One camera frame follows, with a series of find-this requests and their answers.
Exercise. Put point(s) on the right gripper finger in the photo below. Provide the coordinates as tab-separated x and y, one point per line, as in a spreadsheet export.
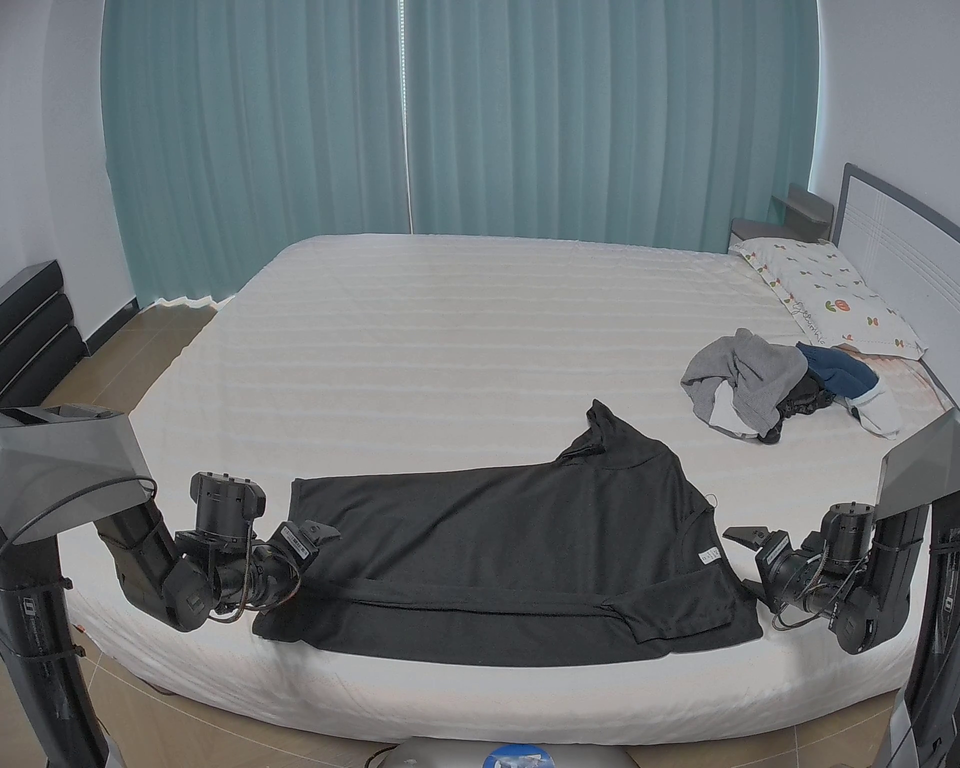
761	594
754	538

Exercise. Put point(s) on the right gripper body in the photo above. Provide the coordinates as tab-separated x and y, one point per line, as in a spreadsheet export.
791	581

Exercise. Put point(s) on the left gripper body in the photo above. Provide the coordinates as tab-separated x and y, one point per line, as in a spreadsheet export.
277	577

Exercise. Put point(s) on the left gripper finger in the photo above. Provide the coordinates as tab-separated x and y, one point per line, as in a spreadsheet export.
319	534

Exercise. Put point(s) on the black T-shirt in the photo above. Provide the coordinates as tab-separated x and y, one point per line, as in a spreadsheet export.
487	540

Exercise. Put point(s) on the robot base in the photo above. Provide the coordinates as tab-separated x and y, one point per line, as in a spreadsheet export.
450	756

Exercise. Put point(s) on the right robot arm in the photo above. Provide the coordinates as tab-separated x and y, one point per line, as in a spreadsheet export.
915	472

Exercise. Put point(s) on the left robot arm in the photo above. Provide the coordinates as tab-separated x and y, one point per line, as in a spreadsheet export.
60	465

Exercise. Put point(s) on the pile of clothes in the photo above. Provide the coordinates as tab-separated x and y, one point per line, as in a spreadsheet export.
750	367

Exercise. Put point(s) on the bed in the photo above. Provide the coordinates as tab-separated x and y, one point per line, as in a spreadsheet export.
450	337

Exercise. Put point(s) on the white printed pillow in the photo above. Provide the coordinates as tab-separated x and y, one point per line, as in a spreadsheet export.
832	292

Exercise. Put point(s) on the grey bedside table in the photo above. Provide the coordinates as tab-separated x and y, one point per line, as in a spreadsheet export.
806	206

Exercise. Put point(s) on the black chest of drawers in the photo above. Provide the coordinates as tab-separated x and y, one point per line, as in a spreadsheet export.
37	330

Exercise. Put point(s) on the blue-green curtain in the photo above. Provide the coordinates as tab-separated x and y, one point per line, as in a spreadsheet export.
247	150
600	112

